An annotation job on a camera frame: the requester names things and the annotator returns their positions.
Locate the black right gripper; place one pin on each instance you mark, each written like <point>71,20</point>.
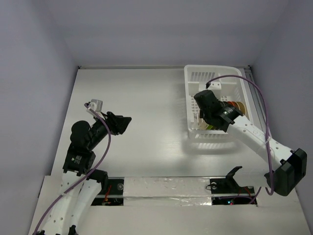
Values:
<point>204,110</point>

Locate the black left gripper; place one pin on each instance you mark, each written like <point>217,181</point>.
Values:
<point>121,122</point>

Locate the white plastic dish rack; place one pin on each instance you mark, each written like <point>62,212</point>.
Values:
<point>196,78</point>

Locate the cream plate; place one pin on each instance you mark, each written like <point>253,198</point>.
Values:
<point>202,124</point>

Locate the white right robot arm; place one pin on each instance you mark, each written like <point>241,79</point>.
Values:
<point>287,167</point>

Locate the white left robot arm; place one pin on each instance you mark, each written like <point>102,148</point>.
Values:
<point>81,179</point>

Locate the orange plate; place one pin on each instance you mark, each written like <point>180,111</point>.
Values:
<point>235,105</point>

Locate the tan flower plate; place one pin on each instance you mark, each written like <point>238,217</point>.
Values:
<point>240,106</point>

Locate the silver foil base strip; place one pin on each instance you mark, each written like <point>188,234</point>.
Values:
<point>166,191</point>

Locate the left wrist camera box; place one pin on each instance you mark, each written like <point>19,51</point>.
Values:
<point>95,105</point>

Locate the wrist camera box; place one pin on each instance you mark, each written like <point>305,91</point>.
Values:
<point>215,85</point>
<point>95,105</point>

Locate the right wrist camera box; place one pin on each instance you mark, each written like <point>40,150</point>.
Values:
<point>215,85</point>

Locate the aluminium side rail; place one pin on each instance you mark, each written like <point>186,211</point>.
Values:
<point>258,103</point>

